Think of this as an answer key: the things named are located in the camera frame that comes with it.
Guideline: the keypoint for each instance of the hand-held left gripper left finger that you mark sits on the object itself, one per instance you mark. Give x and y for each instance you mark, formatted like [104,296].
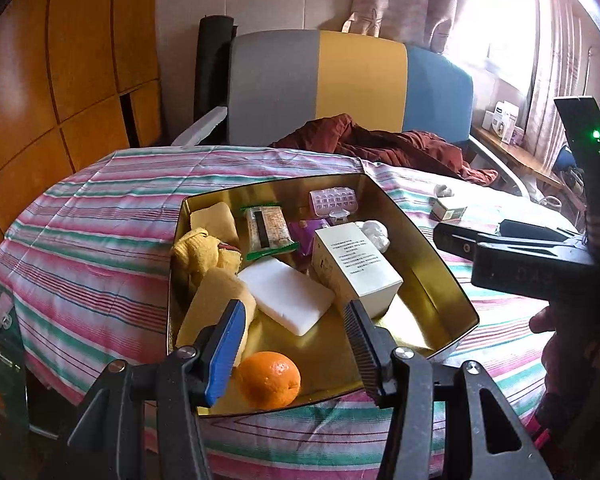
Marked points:
[227,350]

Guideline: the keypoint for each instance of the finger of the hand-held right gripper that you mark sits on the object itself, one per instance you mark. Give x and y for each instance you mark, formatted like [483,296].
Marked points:
[457,245]
[530,230]

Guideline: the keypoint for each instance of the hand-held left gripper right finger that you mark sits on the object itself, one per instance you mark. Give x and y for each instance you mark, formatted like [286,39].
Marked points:
[365,355]

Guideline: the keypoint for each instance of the gold metal tin box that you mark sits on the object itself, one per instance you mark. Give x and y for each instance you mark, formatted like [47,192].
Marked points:
[330,350]

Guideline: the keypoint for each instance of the large yellow sponge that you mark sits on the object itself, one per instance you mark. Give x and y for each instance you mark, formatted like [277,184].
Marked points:
[212,310]

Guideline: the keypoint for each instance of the orange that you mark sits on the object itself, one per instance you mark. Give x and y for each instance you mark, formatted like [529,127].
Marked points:
[270,379]

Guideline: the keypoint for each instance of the white sponge block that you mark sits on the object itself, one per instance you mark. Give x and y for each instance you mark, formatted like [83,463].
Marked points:
[285,295]

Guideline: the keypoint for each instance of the white tissue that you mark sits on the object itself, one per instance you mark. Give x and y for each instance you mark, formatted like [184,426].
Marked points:
[376,235]

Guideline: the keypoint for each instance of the tall white carton box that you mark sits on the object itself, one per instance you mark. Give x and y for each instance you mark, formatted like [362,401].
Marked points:
[355,270]

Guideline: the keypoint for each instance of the yellow cloth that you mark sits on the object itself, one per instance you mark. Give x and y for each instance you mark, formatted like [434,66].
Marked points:
[200,260]

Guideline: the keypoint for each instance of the green-edged snack bar packet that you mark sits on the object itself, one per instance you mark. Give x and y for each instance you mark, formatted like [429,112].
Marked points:
[266,230]

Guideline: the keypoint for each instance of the small yellow sponge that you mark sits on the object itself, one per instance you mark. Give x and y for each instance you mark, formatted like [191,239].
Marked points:
[212,220]

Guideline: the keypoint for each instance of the purple snack packet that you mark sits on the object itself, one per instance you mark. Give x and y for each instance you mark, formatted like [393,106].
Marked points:
[302,240]

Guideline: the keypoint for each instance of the pink dotted plastic case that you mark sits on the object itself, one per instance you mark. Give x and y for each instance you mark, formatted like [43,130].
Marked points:
[332,202]

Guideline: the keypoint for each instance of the person's right forearm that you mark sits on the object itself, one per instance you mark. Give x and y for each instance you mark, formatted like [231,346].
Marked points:
[580,435]

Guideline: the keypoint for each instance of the person's right hand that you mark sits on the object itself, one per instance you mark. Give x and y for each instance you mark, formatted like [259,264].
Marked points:
[542,321]

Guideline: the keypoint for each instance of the small white green box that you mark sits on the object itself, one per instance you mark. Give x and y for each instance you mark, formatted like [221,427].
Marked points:
[447,209]

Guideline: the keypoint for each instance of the small white lump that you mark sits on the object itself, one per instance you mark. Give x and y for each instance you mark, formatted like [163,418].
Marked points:
[442,190]

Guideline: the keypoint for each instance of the wooden shelf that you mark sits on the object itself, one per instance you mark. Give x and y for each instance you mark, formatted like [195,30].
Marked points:
[510,155]

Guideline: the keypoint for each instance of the lavender box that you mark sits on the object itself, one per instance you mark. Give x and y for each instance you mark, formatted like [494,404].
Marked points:
[518,135]

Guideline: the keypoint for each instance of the white box with blue top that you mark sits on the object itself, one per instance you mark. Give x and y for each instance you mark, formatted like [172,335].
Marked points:
[507,117]

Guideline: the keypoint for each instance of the dark red garment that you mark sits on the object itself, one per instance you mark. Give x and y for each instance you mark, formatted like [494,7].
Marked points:
[380,142]

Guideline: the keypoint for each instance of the sheer window curtain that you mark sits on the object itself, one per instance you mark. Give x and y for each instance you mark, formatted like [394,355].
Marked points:
[560,60]

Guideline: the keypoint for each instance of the striped tablecloth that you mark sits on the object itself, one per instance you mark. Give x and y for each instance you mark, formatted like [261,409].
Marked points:
[95,220]

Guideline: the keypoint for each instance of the grey yellow blue chair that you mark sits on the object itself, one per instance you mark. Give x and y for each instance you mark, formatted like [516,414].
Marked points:
[360,80]

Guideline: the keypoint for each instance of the wooden wardrobe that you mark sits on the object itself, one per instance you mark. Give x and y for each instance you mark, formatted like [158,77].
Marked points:
[55,60]

